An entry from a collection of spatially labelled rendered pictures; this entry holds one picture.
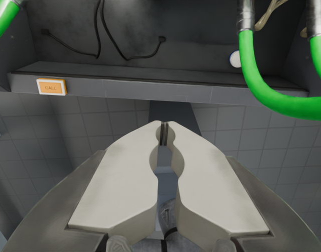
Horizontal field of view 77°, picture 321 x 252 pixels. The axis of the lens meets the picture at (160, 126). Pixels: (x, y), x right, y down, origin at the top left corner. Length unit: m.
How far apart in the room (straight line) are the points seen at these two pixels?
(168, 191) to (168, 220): 0.08
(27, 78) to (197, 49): 0.38
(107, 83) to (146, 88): 0.08
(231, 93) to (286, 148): 1.53
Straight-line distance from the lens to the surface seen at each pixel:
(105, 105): 1.52
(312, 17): 0.30
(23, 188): 2.30
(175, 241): 0.62
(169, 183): 0.70
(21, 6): 0.22
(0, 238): 2.18
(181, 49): 0.53
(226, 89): 0.44
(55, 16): 0.57
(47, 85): 0.46
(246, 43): 0.24
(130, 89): 0.43
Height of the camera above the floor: 1.35
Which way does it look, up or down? 61 degrees down
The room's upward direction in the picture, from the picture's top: 179 degrees clockwise
